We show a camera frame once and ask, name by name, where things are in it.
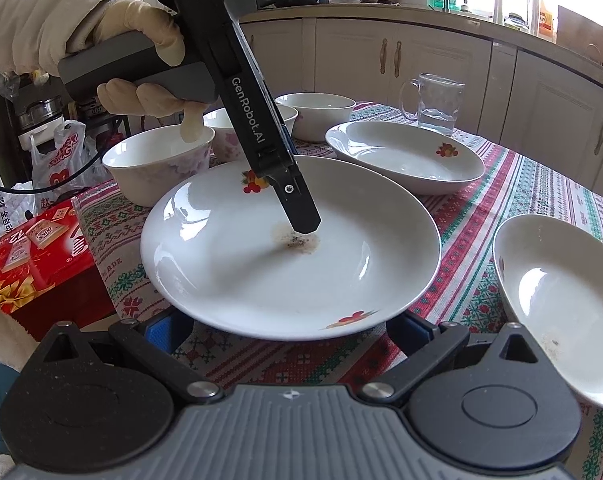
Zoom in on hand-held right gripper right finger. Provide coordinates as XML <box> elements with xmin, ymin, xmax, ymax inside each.
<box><xmin>359</xmin><ymin>311</ymin><xmax>557</xmax><ymax>403</ymax></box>

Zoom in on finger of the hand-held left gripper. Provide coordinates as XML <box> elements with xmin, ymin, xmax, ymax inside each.
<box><xmin>268</xmin><ymin>156</ymin><xmax>323</xmax><ymax>235</ymax></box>

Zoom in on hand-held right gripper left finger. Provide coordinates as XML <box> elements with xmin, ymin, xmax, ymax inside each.
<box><xmin>29</xmin><ymin>307</ymin><xmax>222</xmax><ymax>403</ymax></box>

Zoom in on white floral bowl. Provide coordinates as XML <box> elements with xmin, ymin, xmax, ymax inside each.
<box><xmin>102</xmin><ymin>126</ymin><xmax>216</xmax><ymax>207</ymax></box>
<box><xmin>203</xmin><ymin>107</ymin><xmax>298</xmax><ymax>163</ymax></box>
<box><xmin>276</xmin><ymin>93</ymin><xmax>356</xmax><ymax>142</ymax></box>

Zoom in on white floral plate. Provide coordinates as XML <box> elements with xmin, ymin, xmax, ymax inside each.
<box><xmin>492</xmin><ymin>215</ymin><xmax>603</xmax><ymax>411</ymax></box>
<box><xmin>140</xmin><ymin>155</ymin><xmax>441</xmax><ymax>342</ymax></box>
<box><xmin>325</xmin><ymin>121</ymin><xmax>485</xmax><ymax>196</ymax></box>

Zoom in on person's left forearm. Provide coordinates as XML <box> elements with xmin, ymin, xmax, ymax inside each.
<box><xmin>0</xmin><ymin>0</ymin><xmax>142</xmax><ymax>72</ymax></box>

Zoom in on person's left hand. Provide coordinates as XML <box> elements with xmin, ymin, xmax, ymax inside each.
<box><xmin>64</xmin><ymin>0</ymin><xmax>206</xmax><ymax>145</ymax></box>

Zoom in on patterned striped tablecloth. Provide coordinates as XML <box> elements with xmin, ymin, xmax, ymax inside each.
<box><xmin>72</xmin><ymin>100</ymin><xmax>603</xmax><ymax>480</ymax></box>

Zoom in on red gift box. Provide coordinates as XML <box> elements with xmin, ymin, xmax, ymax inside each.
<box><xmin>0</xmin><ymin>199</ymin><xmax>117</xmax><ymax>341</ymax></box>

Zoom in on person's cream fleece jacket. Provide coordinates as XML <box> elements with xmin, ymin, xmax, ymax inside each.
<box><xmin>0</xmin><ymin>287</ymin><xmax>40</xmax><ymax>361</ymax></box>

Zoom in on clear glass mug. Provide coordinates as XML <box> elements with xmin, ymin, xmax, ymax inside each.
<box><xmin>399</xmin><ymin>73</ymin><xmax>466</xmax><ymax>135</ymax></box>

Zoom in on white red-printed plastic bag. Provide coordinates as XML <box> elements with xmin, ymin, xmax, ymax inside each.
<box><xmin>29</xmin><ymin>120</ymin><xmax>112</xmax><ymax>196</ymax></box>

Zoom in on metal cooking pot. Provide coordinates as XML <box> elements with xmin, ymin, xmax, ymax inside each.
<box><xmin>16</xmin><ymin>94</ymin><xmax>66</xmax><ymax>135</ymax></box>

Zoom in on cream kitchen cabinets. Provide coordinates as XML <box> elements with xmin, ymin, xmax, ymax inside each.
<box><xmin>236</xmin><ymin>7</ymin><xmax>603</xmax><ymax>206</ymax></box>

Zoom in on orange label bottle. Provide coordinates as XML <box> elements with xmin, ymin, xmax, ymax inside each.
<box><xmin>534</xmin><ymin>0</ymin><xmax>557</xmax><ymax>37</ymax></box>

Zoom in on brown cardboard box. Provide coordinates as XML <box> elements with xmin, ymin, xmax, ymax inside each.
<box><xmin>556</xmin><ymin>5</ymin><xmax>603</xmax><ymax>101</ymax></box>

